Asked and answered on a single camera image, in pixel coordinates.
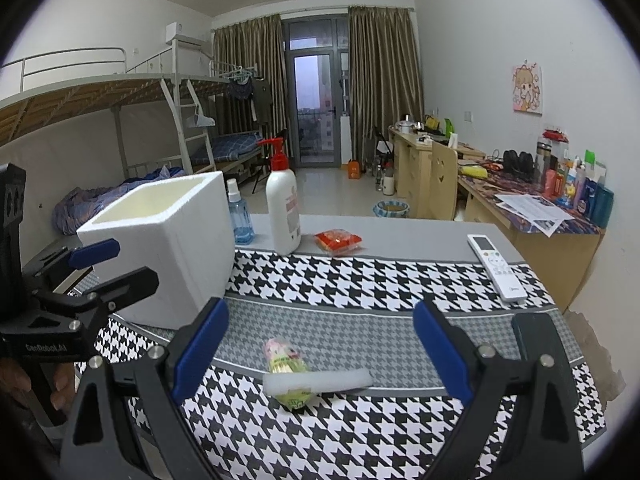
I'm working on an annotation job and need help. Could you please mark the black folding chair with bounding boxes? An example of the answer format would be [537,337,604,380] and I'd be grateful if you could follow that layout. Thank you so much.
[250,153,272,193]

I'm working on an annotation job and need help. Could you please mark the orange floor bottle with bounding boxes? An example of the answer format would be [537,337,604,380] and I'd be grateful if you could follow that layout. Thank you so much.
[347,159,361,180]

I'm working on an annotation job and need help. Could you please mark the metal bunk bed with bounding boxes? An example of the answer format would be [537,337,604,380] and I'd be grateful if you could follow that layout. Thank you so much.
[0,37,266,241]

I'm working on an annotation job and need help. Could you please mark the blue plaid quilt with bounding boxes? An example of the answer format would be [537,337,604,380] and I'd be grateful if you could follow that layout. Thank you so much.
[51,166,186,235]

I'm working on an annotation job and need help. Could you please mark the person left hand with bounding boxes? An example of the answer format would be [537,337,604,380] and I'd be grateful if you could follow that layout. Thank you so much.
[0,358,76,411]

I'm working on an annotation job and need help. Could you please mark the right brown curtain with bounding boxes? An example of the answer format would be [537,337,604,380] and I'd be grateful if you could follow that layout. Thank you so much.
[348,6,424,162]

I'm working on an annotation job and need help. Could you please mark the wooden desk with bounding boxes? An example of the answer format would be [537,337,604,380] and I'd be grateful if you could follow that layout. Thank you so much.
[387,126,604,311]

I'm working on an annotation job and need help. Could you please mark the white air conditioner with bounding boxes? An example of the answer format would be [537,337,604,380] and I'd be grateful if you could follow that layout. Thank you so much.
[165,22,205,49]

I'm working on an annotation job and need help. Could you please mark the floral tissue packet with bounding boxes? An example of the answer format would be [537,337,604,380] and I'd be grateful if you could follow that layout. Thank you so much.
[262,337,312,411]

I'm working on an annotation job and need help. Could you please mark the brown curtain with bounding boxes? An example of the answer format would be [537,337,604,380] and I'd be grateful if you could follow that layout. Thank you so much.
[348,6,424,162]
[213,14,290,133]

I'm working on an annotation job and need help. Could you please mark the white papers on desk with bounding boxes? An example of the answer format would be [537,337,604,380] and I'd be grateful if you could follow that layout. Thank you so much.
[496,194,574,237]

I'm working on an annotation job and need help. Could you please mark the anime wall poster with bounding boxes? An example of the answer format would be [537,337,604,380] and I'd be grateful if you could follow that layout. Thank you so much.
[512,61,542,115]

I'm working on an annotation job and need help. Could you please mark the glass balcony door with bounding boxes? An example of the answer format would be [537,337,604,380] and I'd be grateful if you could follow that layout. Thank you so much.
[283,14,350,168]

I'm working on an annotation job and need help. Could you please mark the white foam strip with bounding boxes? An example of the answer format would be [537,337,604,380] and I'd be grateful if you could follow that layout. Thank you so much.
[262,368,373,396]

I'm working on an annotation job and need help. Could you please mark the white remote control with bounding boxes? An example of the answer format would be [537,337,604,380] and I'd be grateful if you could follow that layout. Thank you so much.
[468,234,527,304]

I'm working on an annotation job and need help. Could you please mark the wooden smiley chair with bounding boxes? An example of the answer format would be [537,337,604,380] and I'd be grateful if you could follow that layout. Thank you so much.
[428,143,458,221]

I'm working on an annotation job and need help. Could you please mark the white lotion pump bottle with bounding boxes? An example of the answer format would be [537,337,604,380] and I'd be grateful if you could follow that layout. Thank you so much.
[258,136,302,256]

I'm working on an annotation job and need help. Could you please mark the blue waste bin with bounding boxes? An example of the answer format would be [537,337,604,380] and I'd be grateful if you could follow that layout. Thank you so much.
[372,200,410,218]

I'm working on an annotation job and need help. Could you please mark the black smartphone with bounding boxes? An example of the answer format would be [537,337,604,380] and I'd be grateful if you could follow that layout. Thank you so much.
[511,313,568,365]

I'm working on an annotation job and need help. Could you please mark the white styrofoam box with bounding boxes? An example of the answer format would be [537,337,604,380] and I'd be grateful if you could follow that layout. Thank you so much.
[77,171,235,330]

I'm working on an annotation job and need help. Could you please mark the red snack packet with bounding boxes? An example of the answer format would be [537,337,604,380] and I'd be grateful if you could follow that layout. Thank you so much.
[314,229,362,256]

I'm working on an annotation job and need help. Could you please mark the blue spray bottle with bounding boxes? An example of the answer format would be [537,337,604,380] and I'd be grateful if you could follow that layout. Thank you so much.
[227,179,255,245]

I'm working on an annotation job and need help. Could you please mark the houndstooth table mat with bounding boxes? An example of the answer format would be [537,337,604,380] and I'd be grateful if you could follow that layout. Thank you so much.
[74,248,606,480]

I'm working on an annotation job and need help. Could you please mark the left brown curtain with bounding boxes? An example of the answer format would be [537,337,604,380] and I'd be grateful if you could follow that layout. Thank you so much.
[213,14,290,133]

